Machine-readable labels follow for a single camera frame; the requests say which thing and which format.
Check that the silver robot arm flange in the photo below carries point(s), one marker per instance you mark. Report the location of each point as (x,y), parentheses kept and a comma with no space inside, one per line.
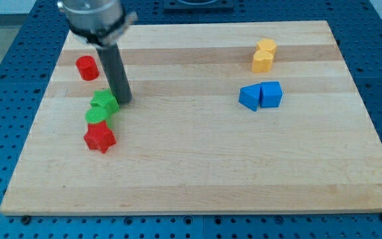
(97,22)

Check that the green star block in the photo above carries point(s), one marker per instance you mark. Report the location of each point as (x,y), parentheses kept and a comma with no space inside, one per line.
(105,99)

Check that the red star block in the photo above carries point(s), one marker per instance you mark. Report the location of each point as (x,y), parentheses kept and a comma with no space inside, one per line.
(99,137)

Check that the light wooden board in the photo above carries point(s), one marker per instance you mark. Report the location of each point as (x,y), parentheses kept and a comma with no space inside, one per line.
(185,145)

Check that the blue triangle block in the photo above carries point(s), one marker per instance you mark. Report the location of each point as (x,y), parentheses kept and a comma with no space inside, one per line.
(249,96)

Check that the blue pentagon block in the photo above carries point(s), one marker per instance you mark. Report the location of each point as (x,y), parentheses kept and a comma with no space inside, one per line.
(271,94)

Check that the green cylinder block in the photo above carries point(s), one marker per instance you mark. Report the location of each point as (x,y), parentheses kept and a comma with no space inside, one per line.
(97,114)

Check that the yellow heart block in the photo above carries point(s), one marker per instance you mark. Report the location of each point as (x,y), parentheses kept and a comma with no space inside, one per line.
(262,61)

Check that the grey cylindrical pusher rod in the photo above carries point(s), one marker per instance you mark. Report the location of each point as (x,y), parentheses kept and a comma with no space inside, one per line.
(114,70)

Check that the yellow hexagon block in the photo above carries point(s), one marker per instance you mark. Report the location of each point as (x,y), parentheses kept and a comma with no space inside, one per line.
(267,44)

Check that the red cylinder block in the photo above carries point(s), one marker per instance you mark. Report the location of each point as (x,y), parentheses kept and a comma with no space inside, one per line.
(87,68)

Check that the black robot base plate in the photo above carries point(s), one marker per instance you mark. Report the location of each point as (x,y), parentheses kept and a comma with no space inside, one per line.
(197,5)

